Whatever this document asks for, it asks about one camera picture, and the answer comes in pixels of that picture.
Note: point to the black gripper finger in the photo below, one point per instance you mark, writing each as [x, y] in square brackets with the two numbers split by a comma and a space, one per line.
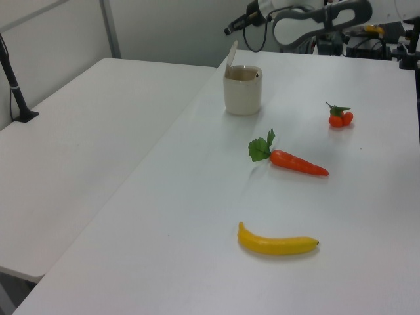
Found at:
[231, 29]
[239, 19]

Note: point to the black pole with base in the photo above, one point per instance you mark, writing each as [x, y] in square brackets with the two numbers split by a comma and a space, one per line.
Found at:
[14, 88]

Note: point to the toy tangerine bunch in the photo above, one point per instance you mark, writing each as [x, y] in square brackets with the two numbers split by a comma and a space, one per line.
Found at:
[335, 121]

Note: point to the cream bin lid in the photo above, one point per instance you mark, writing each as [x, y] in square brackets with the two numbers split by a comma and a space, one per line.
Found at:
[231, 59]

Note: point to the black equipment box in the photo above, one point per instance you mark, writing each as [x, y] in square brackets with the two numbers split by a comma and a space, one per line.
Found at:
[364, 49]

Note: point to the black equipment block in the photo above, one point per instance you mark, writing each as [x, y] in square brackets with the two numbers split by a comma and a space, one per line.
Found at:
[328, 44]

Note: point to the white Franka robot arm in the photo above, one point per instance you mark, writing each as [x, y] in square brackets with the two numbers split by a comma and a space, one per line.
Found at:
[328, 14]

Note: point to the orange toy carrot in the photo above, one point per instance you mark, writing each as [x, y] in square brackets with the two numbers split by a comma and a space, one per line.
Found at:
[295, 162]

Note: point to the yellow toy banana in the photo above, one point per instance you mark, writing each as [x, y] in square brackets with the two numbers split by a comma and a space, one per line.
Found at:
[272, 246]

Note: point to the cream garbage bin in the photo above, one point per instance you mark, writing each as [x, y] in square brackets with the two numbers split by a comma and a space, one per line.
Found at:
[243, 95]

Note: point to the small yellow object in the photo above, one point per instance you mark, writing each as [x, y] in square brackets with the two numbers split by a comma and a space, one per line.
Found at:
[374, 29]

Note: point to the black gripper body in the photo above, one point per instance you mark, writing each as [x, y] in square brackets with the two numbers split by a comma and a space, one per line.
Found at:
[254, 14]

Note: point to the black camera stand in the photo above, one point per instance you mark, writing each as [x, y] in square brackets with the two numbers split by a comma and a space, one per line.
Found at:
[410, 55]

